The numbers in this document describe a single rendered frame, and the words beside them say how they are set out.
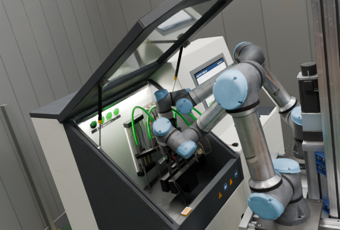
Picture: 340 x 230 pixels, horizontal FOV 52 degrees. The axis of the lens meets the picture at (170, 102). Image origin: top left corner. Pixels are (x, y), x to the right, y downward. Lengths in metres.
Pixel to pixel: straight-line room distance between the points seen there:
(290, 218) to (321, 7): 0.77
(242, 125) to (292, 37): 2.42
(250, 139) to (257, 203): 0.23
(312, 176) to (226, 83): 0.68
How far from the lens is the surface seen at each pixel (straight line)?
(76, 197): 2.10
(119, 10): 4.23
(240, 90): 1.07
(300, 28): 3.47
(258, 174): 1.22
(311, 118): 1.51
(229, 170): 2.02
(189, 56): 2.28
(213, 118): 1.38
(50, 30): 3.67
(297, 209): 1.44
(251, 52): 1.64
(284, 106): 1.88
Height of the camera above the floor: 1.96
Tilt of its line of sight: 18 degrees down
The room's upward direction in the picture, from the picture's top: 13 degrees counter-clockwise
